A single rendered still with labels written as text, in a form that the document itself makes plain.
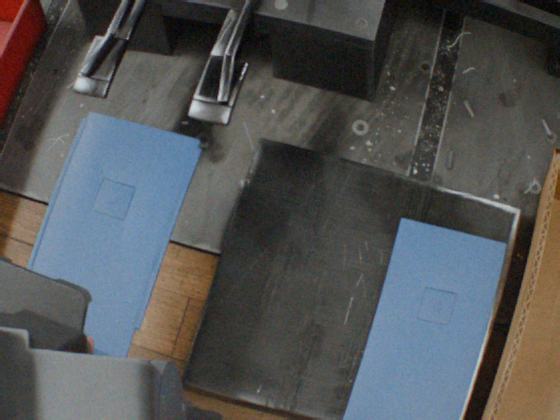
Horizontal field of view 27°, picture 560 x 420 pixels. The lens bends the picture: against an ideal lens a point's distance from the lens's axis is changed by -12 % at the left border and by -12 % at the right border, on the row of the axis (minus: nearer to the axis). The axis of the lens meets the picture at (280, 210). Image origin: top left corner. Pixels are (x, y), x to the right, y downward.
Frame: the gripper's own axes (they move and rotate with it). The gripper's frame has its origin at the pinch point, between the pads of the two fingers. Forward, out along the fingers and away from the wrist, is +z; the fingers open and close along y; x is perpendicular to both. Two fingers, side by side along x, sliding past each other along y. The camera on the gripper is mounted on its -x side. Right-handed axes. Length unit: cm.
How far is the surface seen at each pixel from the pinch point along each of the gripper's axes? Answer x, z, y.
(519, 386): -26.1, 11.3, 2.6
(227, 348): -7.9, 10.0, 0.9
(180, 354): -5.1, 11.7, -0.7
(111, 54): 3.6, 10.5, 15.5
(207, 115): -3.5, 9.2, 13.3
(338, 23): -8.9, 12.0, 20.6
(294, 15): -6.3, 12.1, 20.4
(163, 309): -3.3, 12.8, 1.5
